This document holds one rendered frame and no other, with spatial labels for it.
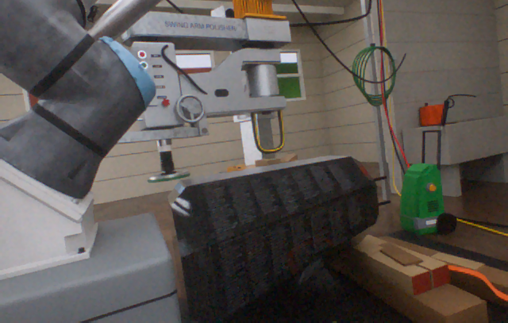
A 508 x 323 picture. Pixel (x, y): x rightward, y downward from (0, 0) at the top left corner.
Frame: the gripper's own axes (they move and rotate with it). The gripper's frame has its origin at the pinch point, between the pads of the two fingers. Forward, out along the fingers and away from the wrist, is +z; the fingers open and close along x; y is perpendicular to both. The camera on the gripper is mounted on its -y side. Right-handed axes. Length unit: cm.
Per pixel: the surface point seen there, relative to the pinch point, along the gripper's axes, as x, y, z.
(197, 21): 20, 47, 5
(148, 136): -42, 46, -16
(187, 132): -34, 64, -11
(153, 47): -1.7, 33.0, -5.5
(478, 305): -38, 199, -94
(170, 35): 7.2, 37.9, -0.8
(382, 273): -56, 184, -58
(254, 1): 47, 73, 21
